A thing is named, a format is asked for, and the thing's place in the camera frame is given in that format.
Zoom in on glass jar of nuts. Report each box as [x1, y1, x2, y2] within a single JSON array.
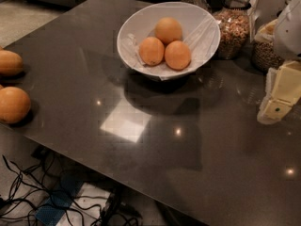
[[251, 19, 283, 73], [214, 0, 251, 60]]

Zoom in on white bowl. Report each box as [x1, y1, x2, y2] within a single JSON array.
[[117, 1, 222, 82]]

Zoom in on blue tape on floor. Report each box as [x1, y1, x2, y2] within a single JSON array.
[[35, 175, 83, 226]]

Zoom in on left glass jar of nuts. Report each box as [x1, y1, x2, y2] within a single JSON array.
[[214, 0, 251, 60]]

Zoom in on white paper liner in bowl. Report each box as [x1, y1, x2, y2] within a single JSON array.
[[117, 14, 220, 81]]

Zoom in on orange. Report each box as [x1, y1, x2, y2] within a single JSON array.
[[138, 37, 165, 66], [0, 50, 24, 76], [0, 87, 31, 124], [165, 40, 191, 71], [154, 17, 182, 44]]

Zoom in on black cables on floor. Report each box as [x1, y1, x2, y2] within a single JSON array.
[[0, 148, 142, 226]]

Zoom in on right glass jar of nuts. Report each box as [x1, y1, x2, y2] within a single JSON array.
[[251, 19, 283, 73]]

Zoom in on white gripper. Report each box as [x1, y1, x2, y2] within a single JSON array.
[[257, 0, 301, 124]]

